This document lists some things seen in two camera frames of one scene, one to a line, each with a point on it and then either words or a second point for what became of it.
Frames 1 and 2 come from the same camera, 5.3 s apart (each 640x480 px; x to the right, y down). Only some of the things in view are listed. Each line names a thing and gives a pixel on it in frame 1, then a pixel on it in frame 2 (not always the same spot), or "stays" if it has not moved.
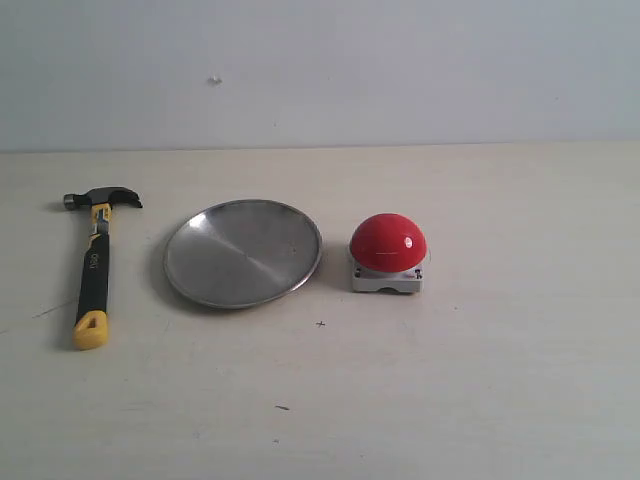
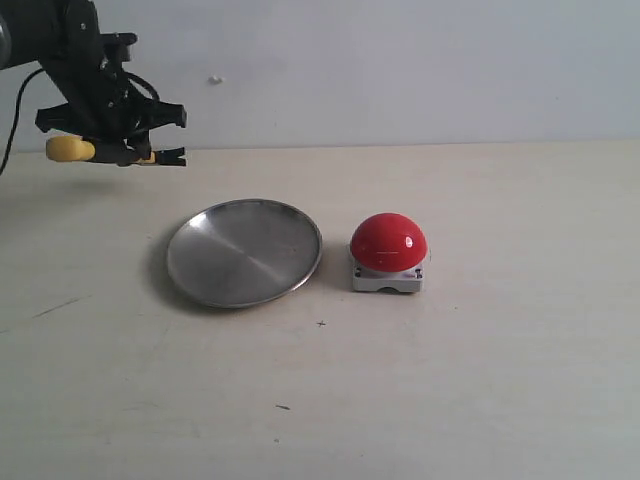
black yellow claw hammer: (91, 326) → (78, 149)
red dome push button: (388, 251) stays
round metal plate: (242, 254) stays
